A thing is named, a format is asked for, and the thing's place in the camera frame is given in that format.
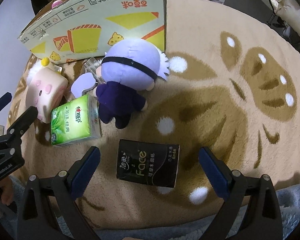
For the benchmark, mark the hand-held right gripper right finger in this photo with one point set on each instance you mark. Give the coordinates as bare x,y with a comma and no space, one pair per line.
212,170

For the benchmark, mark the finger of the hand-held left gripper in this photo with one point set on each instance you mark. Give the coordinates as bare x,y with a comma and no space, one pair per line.
22,120
0,104

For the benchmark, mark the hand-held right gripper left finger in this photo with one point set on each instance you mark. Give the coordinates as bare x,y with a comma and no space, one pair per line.
86,170

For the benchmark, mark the pink cake roll plush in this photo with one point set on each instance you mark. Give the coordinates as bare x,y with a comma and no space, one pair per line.
45,90

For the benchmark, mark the green tissue pack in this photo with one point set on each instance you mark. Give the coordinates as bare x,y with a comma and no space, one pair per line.
72,122

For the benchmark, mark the black tissue pack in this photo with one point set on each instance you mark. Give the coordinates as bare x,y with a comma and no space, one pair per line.
145,162

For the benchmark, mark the purple-haired plush doll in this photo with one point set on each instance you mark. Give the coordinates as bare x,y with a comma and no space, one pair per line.
130,60

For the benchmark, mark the printed cardboard box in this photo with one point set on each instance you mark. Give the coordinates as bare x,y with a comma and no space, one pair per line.
90,17

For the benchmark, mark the person's left forearm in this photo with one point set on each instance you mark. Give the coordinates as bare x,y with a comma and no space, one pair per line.
18,186

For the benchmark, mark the person's left hand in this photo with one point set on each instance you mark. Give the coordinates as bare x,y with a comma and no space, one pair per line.
6,190

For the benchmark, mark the clear plastic wrapper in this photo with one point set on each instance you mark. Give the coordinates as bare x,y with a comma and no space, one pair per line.
92,63

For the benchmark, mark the small pink object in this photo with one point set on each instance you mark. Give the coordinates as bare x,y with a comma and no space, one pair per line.
57,3

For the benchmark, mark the white padded chair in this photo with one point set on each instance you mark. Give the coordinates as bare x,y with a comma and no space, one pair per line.
290,10

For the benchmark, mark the wall socket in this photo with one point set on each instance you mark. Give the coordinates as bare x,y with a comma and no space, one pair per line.
0,130

